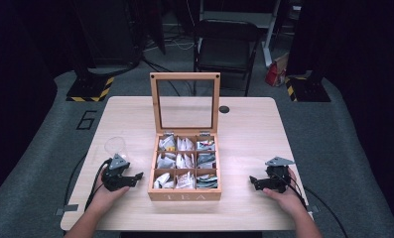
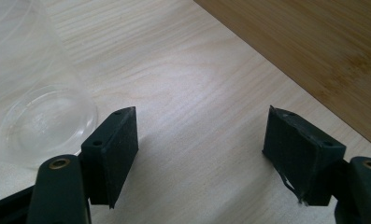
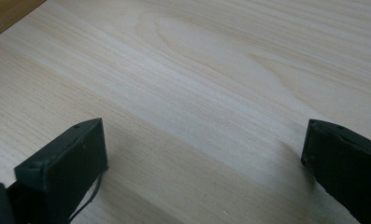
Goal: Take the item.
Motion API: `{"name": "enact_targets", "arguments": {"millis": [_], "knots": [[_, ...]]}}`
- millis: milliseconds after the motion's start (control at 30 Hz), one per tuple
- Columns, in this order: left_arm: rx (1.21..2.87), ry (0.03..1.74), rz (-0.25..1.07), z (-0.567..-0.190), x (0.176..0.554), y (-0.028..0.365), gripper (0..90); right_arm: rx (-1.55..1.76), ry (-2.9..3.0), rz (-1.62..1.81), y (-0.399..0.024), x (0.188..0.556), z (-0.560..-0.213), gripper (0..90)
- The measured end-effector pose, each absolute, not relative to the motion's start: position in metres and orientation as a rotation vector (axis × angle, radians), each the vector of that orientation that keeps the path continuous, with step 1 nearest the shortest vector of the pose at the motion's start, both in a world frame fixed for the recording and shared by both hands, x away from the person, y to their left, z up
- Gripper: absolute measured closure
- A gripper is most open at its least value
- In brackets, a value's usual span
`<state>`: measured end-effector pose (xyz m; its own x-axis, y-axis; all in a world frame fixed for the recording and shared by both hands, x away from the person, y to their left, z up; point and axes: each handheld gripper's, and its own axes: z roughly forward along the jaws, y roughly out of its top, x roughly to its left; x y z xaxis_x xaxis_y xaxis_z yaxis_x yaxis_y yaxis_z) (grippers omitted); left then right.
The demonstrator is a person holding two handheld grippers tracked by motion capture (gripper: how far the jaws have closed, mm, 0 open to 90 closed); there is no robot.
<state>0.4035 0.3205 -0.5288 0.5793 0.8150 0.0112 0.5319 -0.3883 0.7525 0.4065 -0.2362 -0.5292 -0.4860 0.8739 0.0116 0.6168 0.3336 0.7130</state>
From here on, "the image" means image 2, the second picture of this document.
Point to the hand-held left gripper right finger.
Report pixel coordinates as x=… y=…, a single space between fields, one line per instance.
x=301 y=152

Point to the clear plastic cup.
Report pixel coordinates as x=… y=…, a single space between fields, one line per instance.
x=33 y=93

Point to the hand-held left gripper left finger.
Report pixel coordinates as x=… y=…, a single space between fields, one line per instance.
x=111 y=155

